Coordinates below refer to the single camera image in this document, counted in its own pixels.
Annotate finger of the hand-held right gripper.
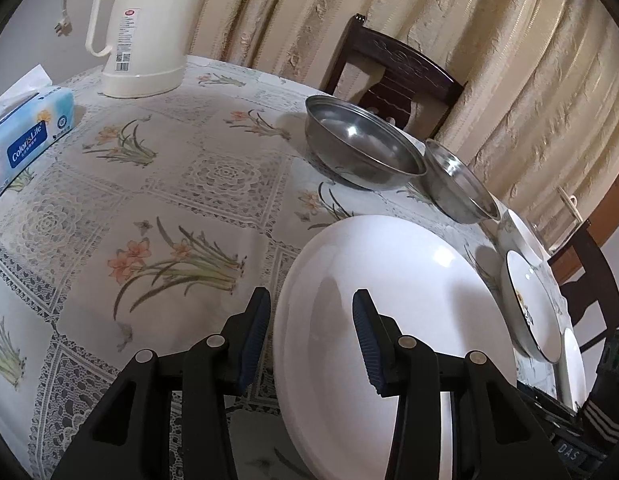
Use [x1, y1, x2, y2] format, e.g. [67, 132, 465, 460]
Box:
[517, 382, 585, 418]

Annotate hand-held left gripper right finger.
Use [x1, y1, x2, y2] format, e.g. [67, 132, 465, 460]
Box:
[352, 289, 573, 480]

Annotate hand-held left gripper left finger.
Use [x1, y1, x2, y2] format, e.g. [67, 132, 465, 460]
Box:
[52, 287, 273, 480]

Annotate large white plate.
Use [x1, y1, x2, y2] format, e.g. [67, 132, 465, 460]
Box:
[273, 216, 519, 480]

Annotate small steel bowl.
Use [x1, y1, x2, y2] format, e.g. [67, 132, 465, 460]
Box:
[423, 139, 503, 224]

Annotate large steel bowl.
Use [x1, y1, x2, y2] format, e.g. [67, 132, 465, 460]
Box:
[304, 95, 429, 191]

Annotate small white plate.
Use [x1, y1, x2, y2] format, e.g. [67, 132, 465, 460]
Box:
[557, 327, 587, 411]

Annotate flower print plate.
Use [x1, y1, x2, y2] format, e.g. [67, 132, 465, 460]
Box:
[500, 250, 564, 364]

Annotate dark wooden chair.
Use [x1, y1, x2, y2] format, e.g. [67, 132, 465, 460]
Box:
[319, 14, 467, 141]
[547, 195, 619, 356]

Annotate white ceramic bowl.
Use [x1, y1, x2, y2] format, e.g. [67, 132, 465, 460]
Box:
[497, 207, 553, 266]

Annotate floral lace tablecloth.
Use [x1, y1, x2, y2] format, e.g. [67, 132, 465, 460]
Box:
[0, 55, 585, 480]

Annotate blue tissue pack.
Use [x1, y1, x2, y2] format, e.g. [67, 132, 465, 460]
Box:
[0, 65, 76, 208]

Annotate cream thermos jug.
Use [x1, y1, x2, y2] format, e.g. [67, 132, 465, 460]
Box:
[86, 0, 209, 99]

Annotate beige curtain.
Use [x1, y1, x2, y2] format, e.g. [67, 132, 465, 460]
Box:
[194, 0, 619, 241]

